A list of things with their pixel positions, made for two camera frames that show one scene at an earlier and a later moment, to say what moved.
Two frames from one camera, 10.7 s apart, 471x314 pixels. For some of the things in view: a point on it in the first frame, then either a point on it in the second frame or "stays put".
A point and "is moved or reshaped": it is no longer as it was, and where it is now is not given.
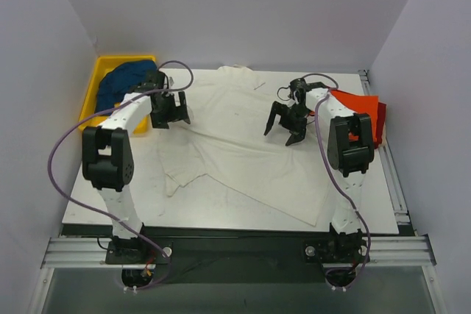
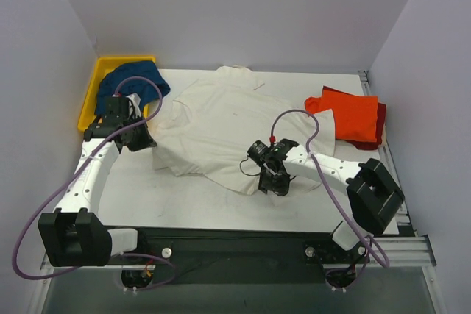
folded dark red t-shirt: x=380 y=122 stays put
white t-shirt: x=229 y=109 is moved or reshaped
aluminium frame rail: x=385 y=253 stays put
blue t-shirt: x=120 y=80 stays put
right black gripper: x=291 y=119 -> x=274 y=179
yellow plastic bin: x=104 y=64 stays put
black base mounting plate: x=234 y=254 stays put
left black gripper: x=171 y=111 -> x=139 y=137
